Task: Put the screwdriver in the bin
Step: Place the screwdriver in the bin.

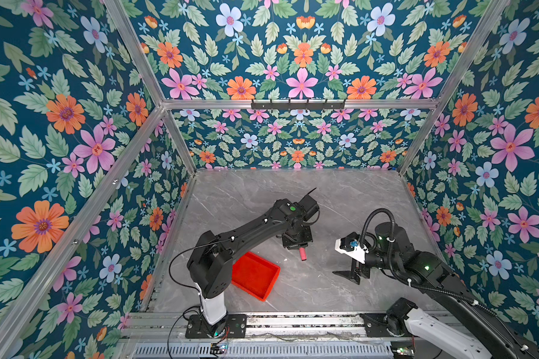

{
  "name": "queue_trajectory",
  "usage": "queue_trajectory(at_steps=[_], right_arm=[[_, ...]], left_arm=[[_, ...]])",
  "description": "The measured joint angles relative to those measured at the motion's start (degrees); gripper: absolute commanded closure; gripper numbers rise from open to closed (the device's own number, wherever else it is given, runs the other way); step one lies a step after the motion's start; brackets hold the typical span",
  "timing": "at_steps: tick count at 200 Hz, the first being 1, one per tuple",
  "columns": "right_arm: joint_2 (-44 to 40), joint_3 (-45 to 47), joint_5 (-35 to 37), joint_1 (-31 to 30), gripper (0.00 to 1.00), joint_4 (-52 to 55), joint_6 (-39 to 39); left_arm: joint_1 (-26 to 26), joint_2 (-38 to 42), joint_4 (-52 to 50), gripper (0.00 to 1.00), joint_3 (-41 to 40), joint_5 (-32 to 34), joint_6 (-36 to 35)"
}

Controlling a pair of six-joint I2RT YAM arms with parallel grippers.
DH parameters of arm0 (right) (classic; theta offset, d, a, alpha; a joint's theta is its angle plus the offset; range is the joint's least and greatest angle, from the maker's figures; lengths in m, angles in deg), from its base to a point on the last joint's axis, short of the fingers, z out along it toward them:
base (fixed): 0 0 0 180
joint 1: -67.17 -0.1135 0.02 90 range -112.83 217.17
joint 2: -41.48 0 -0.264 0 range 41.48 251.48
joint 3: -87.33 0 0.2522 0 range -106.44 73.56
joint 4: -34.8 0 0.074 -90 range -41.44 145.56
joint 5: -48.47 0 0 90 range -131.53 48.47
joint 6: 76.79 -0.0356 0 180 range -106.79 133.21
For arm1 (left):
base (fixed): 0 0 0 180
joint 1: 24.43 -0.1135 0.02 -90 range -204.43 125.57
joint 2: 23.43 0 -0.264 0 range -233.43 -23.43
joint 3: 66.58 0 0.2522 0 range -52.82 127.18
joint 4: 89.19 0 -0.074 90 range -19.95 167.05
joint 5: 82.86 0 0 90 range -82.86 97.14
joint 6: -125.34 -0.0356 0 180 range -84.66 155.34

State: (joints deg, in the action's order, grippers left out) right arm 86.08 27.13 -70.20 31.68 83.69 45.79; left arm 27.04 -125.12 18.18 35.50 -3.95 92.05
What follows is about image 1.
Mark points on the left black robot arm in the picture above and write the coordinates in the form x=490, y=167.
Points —
x=211, y=262

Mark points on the black wall hook rail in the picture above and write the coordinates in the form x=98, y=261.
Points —
x=287, y=105

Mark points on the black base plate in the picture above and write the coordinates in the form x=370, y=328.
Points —
x=383, y=325
x=231, y=326

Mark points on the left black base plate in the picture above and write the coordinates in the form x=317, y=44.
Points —
x=231, y=326

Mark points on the aluminium front mounting rail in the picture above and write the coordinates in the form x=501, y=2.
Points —
x=285, y=326

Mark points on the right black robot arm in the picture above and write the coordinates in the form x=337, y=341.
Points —
x=489, y=336

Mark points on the pink handled screwdriver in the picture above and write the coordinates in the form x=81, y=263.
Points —
x=303, y=254

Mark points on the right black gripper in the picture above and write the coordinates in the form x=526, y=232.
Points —
x=359, y=267

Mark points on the white perforated cable duct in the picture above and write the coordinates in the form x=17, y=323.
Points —
x=266, y=349

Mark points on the red plastic bin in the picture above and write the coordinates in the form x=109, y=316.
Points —
x=255, y=275

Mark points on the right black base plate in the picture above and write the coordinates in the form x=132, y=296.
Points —
x=383, y=325

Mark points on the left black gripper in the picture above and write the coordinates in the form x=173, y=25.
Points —
x=308, y=239

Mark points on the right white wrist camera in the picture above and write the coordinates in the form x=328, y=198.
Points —
x=351, y=246

